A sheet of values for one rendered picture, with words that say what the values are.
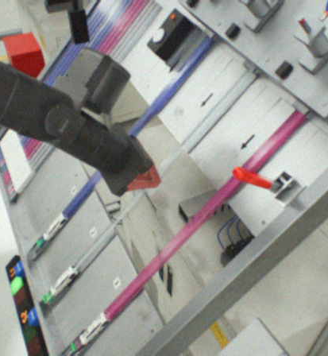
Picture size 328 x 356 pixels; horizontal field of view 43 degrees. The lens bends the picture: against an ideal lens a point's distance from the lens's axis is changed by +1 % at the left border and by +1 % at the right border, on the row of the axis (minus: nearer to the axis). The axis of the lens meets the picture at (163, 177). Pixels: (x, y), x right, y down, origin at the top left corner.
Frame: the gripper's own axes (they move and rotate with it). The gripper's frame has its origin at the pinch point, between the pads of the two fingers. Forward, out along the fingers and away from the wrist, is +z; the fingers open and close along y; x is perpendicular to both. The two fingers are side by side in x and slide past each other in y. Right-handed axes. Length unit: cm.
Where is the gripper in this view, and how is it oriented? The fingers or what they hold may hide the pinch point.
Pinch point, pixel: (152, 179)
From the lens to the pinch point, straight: 64.9
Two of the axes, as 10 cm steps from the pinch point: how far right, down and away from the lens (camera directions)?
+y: -4.5, -6.3, 6.4
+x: -6.9, 6.9, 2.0
